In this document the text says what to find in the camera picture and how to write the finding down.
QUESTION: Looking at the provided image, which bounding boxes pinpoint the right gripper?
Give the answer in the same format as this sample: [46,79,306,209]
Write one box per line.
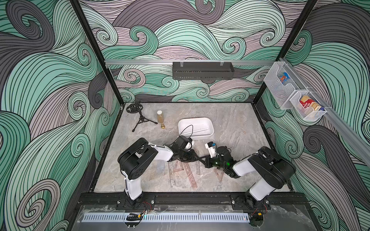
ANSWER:
[200,153,227,169]

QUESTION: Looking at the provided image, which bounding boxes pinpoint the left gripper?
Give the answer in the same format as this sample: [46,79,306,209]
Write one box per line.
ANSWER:
[177,150,200,163]

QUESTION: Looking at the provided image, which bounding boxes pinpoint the wide red ruler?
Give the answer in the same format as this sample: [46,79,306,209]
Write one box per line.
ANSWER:
[183,163,198,189]

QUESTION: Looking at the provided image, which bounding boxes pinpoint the short clear ruler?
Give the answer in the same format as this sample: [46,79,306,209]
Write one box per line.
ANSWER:
[196,161,200,175]

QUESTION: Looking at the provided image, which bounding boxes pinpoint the white storage box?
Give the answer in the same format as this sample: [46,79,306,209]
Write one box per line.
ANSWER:
[178,117,214,141]

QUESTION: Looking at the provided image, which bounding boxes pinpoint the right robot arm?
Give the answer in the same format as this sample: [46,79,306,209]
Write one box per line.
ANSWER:
[203,142,296,207]

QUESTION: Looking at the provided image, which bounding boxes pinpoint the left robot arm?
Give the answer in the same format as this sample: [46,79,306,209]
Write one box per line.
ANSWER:
[118,135,200,201]

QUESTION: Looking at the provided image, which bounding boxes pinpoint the small red set square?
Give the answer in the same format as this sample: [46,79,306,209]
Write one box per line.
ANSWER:
[214,168,224,183]

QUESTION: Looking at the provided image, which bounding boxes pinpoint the long pink clear ruler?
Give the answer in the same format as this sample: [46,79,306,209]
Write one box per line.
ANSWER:
[168,162,175,188]

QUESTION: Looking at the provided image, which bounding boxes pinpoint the blue clear protractor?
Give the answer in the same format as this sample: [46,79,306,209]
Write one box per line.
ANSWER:
[155,161,167,176]

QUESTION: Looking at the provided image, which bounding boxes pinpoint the amber bottle white cap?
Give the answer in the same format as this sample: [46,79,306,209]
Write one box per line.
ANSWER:
[157,110,165,129]

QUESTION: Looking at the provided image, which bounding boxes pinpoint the small black tripod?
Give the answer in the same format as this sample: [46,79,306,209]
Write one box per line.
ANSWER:
[126,102,158,132]

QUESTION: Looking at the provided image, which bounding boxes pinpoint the red card boxes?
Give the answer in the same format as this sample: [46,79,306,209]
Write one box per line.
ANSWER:
[299,95,325,111]

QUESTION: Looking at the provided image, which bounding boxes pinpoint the blue packet in bin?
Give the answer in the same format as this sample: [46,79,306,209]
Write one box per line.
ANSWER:
[279,72,291,86]

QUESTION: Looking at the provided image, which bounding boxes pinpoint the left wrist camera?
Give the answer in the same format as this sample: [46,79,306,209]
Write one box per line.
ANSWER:
[174,135,194,150]

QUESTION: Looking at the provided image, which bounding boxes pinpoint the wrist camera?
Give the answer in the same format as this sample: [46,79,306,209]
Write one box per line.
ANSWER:
[174,135,194,150]
[205,141,217,158]

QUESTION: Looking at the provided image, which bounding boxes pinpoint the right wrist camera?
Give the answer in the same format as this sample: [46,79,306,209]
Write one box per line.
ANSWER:
[205,141,217,158]

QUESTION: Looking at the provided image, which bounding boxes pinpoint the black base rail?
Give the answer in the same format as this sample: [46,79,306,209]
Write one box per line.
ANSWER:
[77,192,310,206]

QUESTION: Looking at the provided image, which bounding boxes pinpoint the black wall tray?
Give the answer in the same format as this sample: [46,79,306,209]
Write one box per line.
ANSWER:
[172,62,235,81]

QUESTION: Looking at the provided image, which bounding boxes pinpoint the aluminium back rail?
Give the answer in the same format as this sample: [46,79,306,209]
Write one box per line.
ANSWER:
[105,59,274,66]

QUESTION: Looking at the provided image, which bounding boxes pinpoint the aluminium rail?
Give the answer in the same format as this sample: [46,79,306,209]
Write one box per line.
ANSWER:
[279,58,370,166]
[105,59,274,66]

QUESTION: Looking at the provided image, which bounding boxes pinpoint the clear wall bin upper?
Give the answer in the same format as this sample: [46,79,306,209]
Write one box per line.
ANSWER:
[264,62,303,110]

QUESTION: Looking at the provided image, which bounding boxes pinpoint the clear wall bin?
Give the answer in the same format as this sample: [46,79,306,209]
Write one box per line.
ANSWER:
[290,90,327,121]
[264,62,303,110]

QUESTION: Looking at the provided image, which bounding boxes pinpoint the clear wall bin lower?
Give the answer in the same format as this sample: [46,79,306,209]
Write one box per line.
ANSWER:
[290,90,327,121]

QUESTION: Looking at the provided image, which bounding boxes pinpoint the white slotted cable duct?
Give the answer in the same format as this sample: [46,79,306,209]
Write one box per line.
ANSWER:
[82,212,250,223]

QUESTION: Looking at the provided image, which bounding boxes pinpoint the aluminium right rail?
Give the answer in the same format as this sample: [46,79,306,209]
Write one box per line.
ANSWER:
[279,58,370,166]

